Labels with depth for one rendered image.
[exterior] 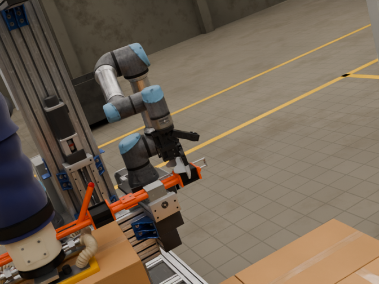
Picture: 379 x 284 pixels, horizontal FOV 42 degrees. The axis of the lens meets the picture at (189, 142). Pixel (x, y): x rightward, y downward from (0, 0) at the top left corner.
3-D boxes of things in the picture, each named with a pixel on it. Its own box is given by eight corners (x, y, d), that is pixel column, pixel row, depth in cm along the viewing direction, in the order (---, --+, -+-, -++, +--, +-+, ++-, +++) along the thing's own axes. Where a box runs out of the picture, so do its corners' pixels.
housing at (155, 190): (150, 202, 182) (146, 191, 180) (145, 196, 188) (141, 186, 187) (167, 194, 184) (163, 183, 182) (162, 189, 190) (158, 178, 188)
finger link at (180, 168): (178, 183, 183) (167, 161, 184) (192, 177, 185) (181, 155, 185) (180, 183, 180) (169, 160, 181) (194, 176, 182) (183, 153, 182)
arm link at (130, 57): (146, 152, 246) (108, 48, 222) (174, 141, 247) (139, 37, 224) (150, 162, 235) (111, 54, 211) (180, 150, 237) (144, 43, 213)
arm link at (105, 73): (84, 56, 219) (102, 107, 180) (108, 47, 220) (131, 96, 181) (93, 78, 226) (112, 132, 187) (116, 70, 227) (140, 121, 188)
